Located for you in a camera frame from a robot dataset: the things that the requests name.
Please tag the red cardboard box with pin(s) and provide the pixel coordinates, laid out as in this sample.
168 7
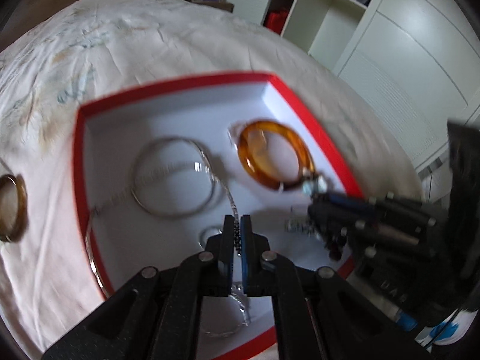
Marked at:
180 240

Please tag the large silver bangle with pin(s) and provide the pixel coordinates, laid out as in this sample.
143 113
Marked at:
138 191

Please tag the amber bangle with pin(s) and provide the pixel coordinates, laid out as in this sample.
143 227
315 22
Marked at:
258 172

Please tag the wooden nightstand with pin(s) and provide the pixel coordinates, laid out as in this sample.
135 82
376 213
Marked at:
210 5

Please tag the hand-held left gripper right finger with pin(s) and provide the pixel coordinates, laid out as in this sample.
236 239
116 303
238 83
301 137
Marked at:
300 300

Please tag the white wardrobe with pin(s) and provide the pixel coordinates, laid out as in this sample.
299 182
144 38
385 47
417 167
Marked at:
393 63

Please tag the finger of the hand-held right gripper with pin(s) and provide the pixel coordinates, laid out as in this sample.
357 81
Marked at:
375 238
371 208

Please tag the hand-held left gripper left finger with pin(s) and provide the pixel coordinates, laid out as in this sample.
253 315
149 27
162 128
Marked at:
176 300

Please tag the red bag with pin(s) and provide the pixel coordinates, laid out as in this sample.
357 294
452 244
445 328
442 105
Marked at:
276 20

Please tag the dark brown bangle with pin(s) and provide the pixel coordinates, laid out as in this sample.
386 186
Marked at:
18 210

